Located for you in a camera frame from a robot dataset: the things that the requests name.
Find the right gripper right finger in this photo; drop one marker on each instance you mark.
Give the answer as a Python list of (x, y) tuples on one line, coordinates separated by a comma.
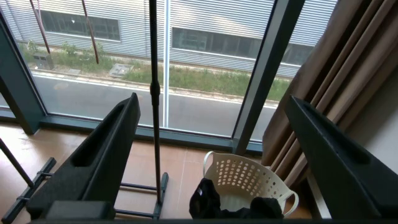
[(357, 193)]

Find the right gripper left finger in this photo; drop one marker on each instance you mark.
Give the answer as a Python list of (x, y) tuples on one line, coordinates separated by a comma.
[(62, 193)]

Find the white laundry basket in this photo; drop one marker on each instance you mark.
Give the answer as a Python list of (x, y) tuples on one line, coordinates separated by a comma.
[(242, 174)]

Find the black clothes rack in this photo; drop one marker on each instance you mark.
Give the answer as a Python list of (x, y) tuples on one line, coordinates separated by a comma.
[(154, 62)]

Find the brown curtain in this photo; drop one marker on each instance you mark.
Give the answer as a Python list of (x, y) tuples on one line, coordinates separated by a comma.
[(342, 62)]

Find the black garment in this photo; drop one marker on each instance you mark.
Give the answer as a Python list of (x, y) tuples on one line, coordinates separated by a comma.
[(203, 199)]

